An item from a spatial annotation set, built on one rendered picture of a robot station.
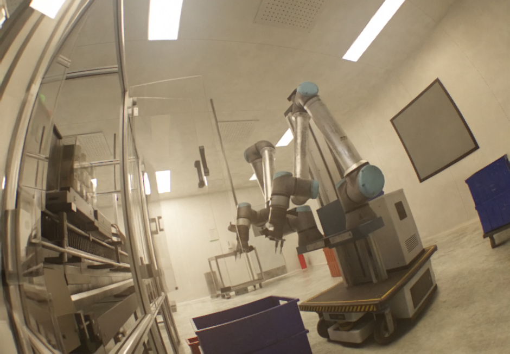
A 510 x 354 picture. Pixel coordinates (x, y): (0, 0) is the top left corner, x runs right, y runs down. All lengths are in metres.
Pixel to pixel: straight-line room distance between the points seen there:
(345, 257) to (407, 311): 0.59
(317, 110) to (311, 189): 0.44
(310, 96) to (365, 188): 0.57
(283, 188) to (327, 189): 0.73
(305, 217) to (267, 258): 4.94
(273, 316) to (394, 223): 0.92
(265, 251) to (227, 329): 5.32
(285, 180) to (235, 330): 0.82
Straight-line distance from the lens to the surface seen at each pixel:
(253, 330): 1.34
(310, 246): 1.60
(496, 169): 2.20
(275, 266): 6.59
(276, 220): 1.02
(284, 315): 1.40
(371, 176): 1.17
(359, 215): 1.30
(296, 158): 1.28
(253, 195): 6.77
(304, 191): 1.07
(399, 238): 1.61
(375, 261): 1.56
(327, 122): 1.26
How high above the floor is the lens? 0.74
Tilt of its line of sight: 22 degrees up
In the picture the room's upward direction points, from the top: 17 degrees counter-clockwise
